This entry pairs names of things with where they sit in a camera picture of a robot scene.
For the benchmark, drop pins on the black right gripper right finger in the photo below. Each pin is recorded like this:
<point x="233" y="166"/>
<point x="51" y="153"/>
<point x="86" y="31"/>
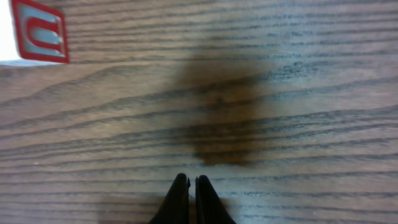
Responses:
<point x="209" y="208"/>

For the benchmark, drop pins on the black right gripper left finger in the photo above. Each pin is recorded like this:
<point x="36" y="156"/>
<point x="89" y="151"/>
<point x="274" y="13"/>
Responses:
<point x="175" y="206"/>

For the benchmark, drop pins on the red Q wooden block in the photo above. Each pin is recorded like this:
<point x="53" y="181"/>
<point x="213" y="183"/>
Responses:
<point x="32" y="34"/>

